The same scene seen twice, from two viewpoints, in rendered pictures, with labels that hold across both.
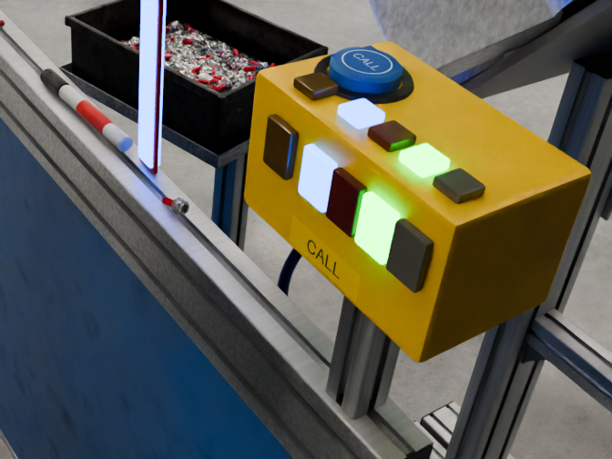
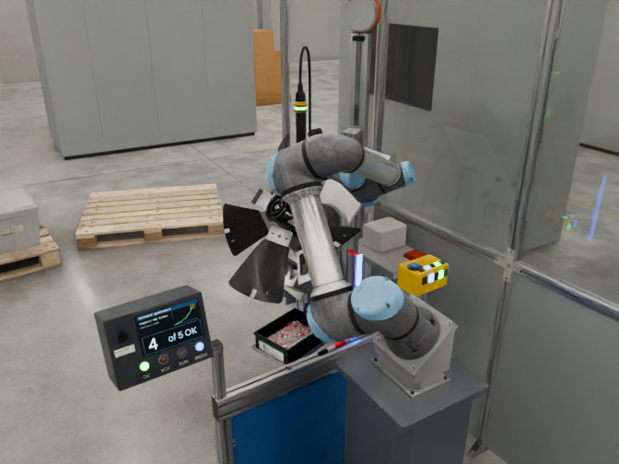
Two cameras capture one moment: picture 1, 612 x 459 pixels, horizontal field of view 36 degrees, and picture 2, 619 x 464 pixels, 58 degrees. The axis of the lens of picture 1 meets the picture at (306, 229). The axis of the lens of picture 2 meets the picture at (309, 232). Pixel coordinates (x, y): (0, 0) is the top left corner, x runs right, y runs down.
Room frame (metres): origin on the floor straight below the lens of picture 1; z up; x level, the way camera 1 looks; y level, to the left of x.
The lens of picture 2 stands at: (0.59, 1.79, 2.01)
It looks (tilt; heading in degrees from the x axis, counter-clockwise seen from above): 24 degrees down; 278
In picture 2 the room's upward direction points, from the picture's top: straight up
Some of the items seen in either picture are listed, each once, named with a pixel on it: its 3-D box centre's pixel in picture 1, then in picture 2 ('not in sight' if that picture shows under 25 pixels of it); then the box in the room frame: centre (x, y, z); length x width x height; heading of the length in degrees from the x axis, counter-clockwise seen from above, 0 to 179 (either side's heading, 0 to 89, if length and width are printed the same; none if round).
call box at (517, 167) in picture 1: (400, 196); (422, 276); (0.43, -0.05, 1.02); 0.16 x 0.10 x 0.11; 42
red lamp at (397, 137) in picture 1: (392, 136); not in sight; (0.41, -0.03, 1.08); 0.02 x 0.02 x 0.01; 42
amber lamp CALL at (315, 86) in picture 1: (316, 86); not in sight; (0.45, 0.01, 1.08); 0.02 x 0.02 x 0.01; 42
